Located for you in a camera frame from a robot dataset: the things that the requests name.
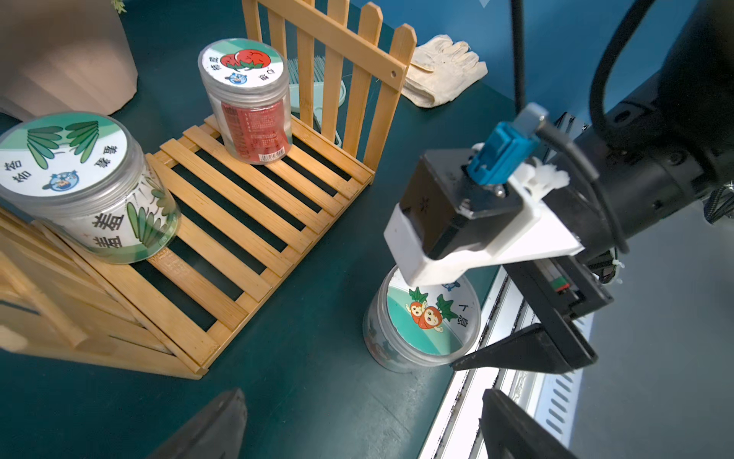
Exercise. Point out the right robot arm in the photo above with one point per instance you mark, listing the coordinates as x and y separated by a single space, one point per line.
656 152

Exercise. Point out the jar with pineapple lid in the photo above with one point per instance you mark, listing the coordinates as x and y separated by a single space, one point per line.
410 328

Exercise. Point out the wooden slatted shelf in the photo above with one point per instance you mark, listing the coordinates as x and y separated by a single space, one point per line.
244 228

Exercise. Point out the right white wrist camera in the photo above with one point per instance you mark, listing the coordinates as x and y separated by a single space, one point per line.
481 206

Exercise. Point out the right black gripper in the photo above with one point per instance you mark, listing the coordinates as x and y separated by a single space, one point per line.
563 285

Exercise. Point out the aluminium mounting rail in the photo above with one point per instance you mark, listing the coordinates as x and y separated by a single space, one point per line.
515 394

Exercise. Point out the potted white flower bouquet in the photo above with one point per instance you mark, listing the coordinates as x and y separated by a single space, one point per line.
59 56

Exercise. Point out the jar with green tree lid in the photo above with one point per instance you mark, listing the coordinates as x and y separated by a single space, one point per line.
86 177

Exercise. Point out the jar with strawberry lid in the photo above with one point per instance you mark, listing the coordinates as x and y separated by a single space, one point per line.
248 86

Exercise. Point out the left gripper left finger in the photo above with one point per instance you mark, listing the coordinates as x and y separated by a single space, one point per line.
216 431

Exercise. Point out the beige work glove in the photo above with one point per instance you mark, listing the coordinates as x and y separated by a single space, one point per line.
440 70

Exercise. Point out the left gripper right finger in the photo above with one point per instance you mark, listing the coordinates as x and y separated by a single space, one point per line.
509 431

